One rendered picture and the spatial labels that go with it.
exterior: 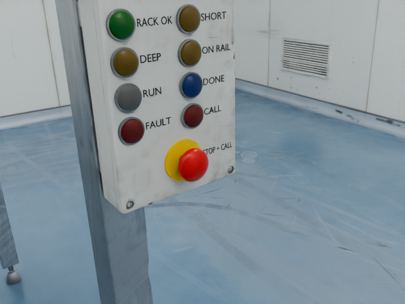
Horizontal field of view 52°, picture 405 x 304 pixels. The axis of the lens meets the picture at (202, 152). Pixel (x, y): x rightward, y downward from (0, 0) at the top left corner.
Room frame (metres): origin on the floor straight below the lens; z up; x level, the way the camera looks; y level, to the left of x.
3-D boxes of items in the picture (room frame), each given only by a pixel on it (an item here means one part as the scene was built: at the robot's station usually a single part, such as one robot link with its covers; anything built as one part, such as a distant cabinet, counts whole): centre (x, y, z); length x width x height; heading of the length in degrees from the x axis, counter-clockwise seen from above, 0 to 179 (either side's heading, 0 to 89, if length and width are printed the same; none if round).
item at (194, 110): (0.47, 0.01, 0.94); 0.03 x 0.01 x 0.03; 127
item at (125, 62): (0.42, 0.07, 1.01); 0.03 x 0.01 x 0.03; 127
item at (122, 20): (0.42, 0.07, 1.05); 0.03 x 0.01 x 0.03; 127
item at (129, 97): (0.42, 0.07, 0.97); 0.03 x 0.01 x 0.03; 127
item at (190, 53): (0.47, 0.01, 1.01); 0.03 x 0.01 x 0.03; 127
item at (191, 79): (0.47, 0.01, 0.97); 0.03 x 0.01 x 0.03; 127
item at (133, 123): (0.42, 0.07, 0.94); 0.03 x 0.01 x 0.03; 127
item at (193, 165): (0.46, 0.02, 0.89); 0.04 x 0.04 x 0.04; 37
